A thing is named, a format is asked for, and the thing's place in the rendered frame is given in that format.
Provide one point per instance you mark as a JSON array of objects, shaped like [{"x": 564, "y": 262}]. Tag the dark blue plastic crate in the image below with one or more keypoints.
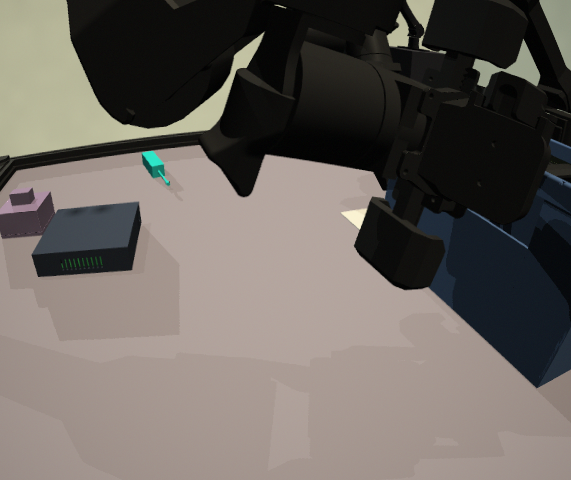
[{"x": 516, "y": 296}]

